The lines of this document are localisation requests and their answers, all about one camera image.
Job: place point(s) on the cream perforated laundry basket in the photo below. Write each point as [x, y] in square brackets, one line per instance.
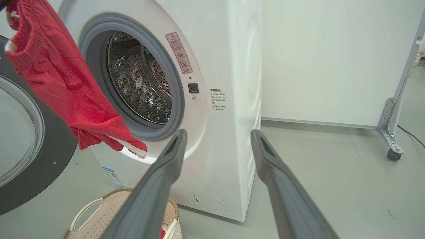
[109, 205]

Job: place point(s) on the metal partition leg with caster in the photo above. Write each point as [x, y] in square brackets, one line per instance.
[386, 122]

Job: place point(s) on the red warning sticker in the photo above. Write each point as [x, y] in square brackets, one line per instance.
[179, 53]

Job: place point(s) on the steel washing machine drum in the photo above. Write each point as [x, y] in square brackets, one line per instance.
[139, 83]

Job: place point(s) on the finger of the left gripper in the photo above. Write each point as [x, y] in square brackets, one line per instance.
[3, 3]

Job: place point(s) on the black door lock socket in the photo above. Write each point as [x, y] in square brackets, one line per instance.
[193, 88]

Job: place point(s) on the white front-load washing machine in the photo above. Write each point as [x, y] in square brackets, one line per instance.
[219, 149]

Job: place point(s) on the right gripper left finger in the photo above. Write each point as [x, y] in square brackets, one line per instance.
[149, 199]

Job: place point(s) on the grey rubber door seal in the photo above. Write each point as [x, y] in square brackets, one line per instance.
[176, 109]

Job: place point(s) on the round filter cover flap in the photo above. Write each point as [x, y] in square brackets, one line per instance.
[210, 203]

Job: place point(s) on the blue energy label sticker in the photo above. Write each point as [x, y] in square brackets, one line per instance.
[113, 177]

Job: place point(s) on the small white crate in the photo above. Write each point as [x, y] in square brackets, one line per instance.
[417, 59]

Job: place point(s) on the red garment white trim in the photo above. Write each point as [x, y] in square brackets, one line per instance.
[162, 235]
[59, 76]

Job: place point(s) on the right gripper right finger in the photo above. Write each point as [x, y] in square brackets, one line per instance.
[289, 199]

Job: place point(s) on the black printed text label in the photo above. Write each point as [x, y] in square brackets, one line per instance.
[218, 99]

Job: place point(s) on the round dark washing machine door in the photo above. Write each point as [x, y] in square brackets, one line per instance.
[56, 159]

